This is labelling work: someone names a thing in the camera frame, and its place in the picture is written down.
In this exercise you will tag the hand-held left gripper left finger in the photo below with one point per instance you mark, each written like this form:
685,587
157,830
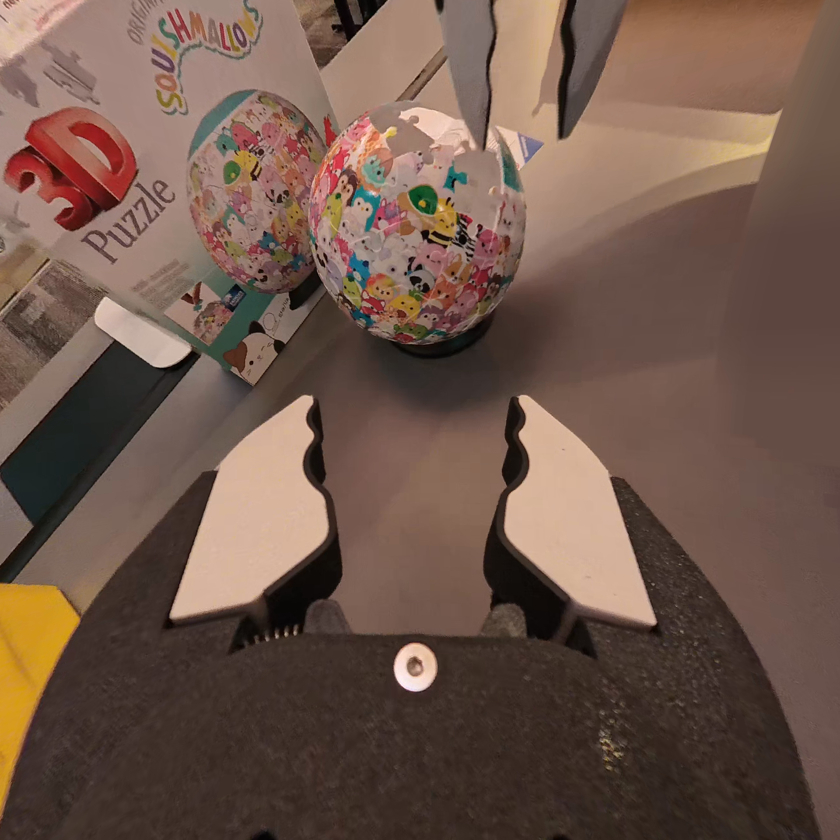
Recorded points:
256,531

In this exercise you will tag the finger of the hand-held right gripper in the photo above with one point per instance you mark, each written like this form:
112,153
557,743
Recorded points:
587,59
469,59

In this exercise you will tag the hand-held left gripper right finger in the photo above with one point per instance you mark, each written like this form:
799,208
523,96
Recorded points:
571,531

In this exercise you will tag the colourful puzzle ball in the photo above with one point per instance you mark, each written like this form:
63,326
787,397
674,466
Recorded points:
407,243

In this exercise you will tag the black ball stand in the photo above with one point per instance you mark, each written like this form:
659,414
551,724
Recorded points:
439,348

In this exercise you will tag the printed puzzle box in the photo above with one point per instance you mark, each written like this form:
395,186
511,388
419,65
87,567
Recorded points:
131,164

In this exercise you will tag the white paper leaflet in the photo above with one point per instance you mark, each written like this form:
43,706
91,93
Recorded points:
525,148

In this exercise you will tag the dark teal panel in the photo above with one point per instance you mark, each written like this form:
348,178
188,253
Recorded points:
79,426

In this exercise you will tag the yellow plastic bin stack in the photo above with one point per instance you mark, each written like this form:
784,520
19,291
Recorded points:
33,656

